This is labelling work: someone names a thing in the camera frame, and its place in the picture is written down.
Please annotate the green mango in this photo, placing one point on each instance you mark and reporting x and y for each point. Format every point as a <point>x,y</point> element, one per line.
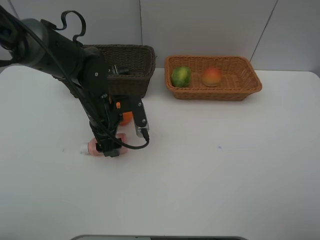
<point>181,77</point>

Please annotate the dark brown wicker basket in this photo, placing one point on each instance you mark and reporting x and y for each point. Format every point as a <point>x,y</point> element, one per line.
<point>139,59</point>

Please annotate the orange wicker basket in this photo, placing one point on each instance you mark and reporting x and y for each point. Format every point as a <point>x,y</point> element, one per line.
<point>239,80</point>

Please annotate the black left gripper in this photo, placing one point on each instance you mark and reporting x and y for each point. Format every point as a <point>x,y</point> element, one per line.
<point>105,114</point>

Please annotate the dark green pump bottle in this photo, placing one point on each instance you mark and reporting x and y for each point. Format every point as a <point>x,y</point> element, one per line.
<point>116,70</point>

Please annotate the red yellow peach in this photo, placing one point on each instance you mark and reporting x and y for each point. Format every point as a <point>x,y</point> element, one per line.
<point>211,77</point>

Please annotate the pink bottle white cap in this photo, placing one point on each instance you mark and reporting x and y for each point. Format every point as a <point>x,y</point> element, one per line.
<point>90,148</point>

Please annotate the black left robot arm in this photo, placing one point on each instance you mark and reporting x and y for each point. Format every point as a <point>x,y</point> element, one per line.
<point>40,46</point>

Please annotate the orange mandarin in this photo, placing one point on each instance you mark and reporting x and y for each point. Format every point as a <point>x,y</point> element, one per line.
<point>127,118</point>

